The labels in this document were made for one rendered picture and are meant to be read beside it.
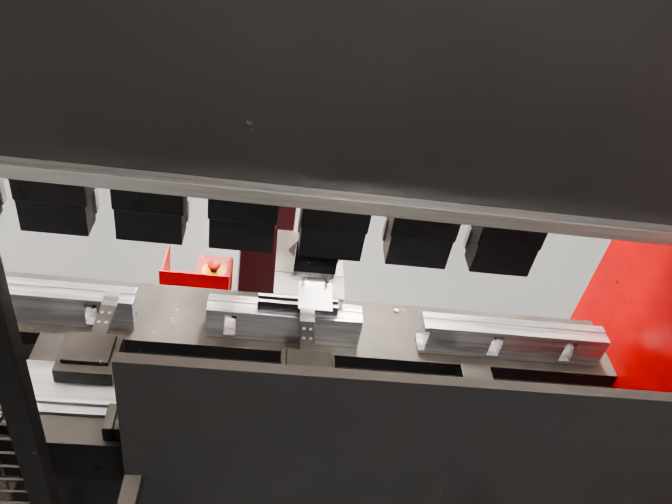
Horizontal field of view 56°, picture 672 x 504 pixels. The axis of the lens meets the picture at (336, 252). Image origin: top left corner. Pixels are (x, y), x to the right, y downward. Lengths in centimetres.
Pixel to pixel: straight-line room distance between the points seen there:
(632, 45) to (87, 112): 85
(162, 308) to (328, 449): 75
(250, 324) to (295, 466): 53
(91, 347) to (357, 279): 197
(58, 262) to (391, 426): 240
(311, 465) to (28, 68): 79
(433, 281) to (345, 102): 235
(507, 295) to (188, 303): 203
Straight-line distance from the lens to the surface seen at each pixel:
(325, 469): 119
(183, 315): 171
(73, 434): 136
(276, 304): 158
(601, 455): 127
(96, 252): 329
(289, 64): 101
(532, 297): 345
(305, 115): 105
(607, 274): 197
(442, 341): 169
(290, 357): 141
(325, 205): 111
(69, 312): 168
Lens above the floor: 209
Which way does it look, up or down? 39 degrees down
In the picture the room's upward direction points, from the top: 11 degrees clockwise
